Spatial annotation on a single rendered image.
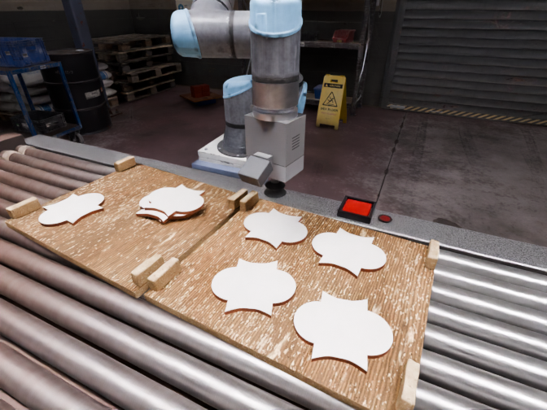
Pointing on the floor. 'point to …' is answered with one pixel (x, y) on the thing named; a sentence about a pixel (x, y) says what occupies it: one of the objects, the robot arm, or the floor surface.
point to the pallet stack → (137, 63)
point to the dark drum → (78, 89)
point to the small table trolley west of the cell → (33, 106)
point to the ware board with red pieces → (201, 95)
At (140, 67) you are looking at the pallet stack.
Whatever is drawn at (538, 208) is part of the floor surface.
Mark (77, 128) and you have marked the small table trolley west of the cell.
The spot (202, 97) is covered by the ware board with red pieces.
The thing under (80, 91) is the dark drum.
